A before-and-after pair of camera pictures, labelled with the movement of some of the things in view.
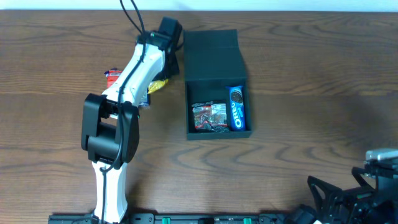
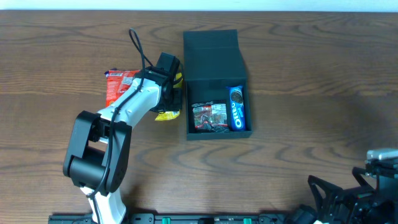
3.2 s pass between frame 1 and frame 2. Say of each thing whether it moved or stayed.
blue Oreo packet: stayed
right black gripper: stayed
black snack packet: stayed
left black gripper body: moved
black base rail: stayed
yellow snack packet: moved
